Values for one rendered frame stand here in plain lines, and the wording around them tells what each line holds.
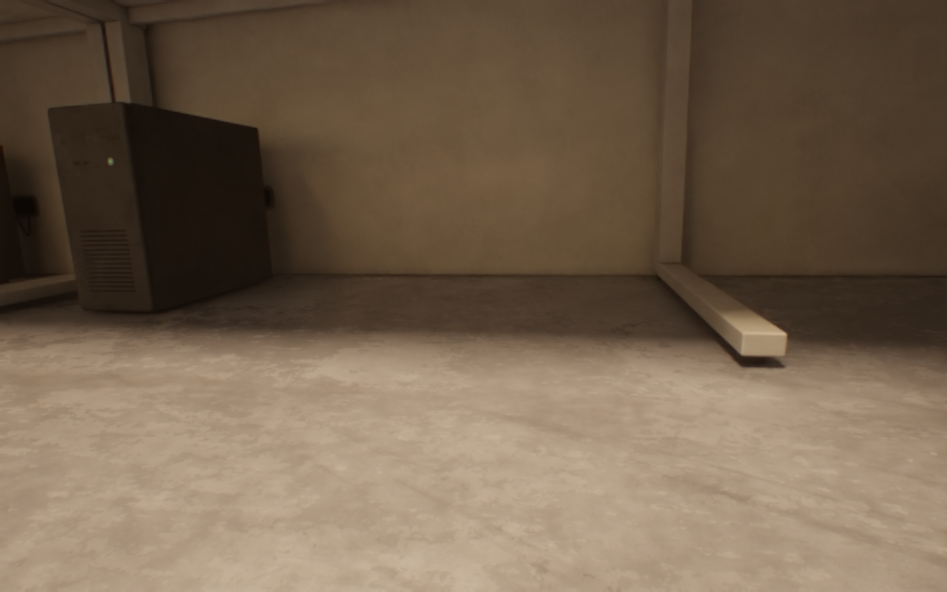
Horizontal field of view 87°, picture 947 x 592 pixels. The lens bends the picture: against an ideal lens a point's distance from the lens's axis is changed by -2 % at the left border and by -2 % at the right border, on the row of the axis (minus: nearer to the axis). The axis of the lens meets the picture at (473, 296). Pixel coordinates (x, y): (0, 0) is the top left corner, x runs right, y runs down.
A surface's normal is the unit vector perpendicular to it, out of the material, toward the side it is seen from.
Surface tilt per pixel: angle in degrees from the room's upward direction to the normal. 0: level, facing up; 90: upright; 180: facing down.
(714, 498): 0
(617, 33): 90
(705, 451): 0
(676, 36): 90
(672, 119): 90
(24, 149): 90
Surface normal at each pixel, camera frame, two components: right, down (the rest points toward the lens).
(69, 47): -0.18, 0.19
